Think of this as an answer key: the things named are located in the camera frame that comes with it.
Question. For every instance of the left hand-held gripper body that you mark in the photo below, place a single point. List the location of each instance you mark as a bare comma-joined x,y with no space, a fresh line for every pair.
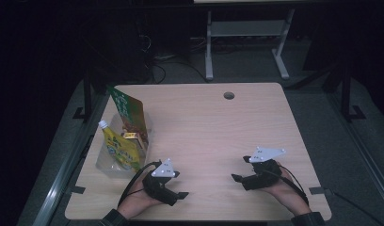
158,188

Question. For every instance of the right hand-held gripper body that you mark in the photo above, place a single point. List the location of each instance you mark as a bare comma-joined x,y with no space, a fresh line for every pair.
262,177

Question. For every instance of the yellow spout pouch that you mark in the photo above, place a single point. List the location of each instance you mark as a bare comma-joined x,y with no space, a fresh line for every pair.
121,150

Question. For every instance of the small red yellow box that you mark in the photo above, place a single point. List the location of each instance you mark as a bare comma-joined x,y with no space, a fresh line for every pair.
132,136

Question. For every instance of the clear plastic container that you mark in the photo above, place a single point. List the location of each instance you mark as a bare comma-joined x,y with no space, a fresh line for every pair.
100,164

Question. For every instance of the green red food pouch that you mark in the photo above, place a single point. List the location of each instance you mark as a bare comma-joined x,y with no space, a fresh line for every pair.
130,113

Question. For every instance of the person's left hand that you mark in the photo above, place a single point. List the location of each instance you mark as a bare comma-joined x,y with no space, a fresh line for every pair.
133,204

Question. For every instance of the black metal stand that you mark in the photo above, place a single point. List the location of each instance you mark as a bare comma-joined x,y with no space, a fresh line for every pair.
87,97
346,94

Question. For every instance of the black table edge bracket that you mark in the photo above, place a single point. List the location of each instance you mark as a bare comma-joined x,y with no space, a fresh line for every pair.
318,190
76,190

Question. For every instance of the aluminium floor rail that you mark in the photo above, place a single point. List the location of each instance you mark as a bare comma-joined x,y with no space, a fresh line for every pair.
55,194
362,147

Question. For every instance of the white metal table frame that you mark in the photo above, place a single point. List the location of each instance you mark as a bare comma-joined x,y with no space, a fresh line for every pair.
246,28

